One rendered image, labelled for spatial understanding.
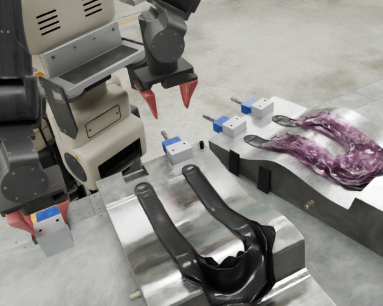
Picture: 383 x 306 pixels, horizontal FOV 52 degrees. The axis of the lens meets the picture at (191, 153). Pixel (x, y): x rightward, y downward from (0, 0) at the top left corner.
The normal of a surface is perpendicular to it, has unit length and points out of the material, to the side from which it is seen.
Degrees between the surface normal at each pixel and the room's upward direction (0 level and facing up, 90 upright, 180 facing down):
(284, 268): 83
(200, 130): 0
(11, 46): 78
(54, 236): 91
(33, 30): 98
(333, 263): 0
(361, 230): 90
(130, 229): 3
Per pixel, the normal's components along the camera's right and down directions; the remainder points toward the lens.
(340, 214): -0.73, 0.49
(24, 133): 0.19, -0.86
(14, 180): 0.52, 0.50
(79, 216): -0.12, -0.77
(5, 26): 0.55, 0.28
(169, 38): 0.26, 0.56
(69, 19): 0.75, 0.45
